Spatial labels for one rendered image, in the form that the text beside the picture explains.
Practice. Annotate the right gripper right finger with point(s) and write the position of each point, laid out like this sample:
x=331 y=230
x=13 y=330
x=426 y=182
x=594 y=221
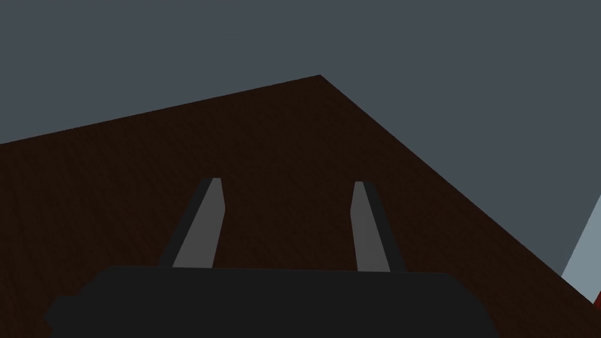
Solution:
x=372 y=234

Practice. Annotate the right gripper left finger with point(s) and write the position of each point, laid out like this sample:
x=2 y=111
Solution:
x=201 y=234

